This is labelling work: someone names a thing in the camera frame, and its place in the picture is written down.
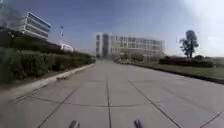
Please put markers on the robot's own part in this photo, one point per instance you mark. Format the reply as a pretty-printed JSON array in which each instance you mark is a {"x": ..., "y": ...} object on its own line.
[
  {"x": 137, "y": 124},
  {"x": 74, "y": 124}
]

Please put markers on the grey paved slab ground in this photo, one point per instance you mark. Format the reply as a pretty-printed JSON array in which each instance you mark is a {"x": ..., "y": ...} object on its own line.
[{"x": 110, "y": 96}]

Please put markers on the long white building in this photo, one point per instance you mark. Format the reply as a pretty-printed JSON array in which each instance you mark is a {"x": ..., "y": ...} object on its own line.
[{"x": 133, "y": 45}]

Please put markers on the dark kerb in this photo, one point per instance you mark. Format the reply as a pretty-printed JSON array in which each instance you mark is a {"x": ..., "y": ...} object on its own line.
[{"x": 200, "y": 77}]

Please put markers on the pale stone kerb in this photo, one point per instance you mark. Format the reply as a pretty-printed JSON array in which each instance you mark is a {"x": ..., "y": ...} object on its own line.
[{"x": 43, "y": 81}]

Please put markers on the row of dark bushes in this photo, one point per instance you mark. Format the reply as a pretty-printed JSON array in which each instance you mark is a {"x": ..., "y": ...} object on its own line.
[{"x": 186, "y": 62}]

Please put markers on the grass lawn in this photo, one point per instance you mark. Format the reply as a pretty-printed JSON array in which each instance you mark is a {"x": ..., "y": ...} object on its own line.
[{"x": 193, "y": 70}]

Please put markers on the tall dark tree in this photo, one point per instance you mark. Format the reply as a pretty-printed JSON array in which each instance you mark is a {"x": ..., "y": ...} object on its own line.
[{"x": 189, "y": 43}]

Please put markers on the green hedge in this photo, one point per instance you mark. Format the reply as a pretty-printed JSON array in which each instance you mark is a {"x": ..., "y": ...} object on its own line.
[{"x": 33, "y": 63}]

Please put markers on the pole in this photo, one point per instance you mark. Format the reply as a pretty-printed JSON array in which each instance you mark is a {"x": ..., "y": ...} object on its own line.
[{"x": 61, "y": 35}]

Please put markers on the building with banded floors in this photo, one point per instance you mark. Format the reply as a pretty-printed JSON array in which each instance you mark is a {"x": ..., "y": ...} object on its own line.
[{"x": 35, "y": 26}]

